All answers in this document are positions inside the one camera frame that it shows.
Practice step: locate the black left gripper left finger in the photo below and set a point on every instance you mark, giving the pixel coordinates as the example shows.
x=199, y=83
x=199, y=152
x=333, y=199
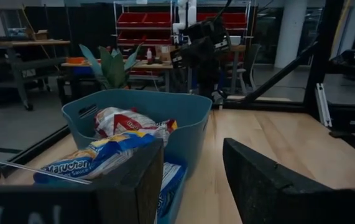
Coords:
x=118, y=193

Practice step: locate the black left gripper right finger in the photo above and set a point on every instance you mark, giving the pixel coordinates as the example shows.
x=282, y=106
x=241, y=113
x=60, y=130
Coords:
x=273, y=199

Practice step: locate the blue Maruchan ramen packet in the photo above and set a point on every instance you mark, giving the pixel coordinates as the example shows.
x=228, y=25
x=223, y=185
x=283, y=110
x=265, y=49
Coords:
x=102, y=152
x=171, y=180

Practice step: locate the red Maruchan ramen packet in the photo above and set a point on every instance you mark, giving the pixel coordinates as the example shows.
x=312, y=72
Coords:
x=124, y=121

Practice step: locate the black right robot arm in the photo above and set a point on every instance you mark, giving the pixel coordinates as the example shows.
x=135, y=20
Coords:
x=351, y=63

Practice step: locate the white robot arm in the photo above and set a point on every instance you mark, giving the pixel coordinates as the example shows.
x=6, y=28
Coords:
x=185, y=15

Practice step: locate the wooden top table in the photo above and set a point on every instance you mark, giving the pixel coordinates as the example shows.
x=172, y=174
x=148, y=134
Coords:
x=152, y=66

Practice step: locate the grey chair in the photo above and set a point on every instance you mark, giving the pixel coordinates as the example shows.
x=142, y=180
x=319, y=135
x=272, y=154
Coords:
x=248, y=71

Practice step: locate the small teal plastic bin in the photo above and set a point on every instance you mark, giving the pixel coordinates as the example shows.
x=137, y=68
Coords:
x=175, y=211

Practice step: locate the rack with red bins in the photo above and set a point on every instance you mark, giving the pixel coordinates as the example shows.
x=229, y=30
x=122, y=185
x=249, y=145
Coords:
x=143, y=20

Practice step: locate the large grey-blue plastic basket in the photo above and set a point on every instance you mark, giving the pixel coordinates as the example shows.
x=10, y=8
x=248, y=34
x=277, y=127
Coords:
x=180, y=140

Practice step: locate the green succulent plant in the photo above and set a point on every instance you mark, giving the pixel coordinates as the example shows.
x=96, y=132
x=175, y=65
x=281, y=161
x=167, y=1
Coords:
x=112, y=68

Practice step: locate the white round pillar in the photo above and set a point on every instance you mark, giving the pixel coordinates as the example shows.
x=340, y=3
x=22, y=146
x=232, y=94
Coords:
x=289, y=31

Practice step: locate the cardboard box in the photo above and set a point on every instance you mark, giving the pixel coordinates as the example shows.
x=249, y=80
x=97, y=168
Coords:
x=40, y=35

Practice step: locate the wooden workbench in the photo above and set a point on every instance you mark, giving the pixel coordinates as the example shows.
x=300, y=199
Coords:
x=25, y=43

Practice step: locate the silver aluminium bracket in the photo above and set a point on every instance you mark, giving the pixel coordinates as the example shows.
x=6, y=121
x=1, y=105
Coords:
x=324, y=105

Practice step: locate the black metal rig frame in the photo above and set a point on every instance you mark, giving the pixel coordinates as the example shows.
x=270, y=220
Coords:
x=323, y=46

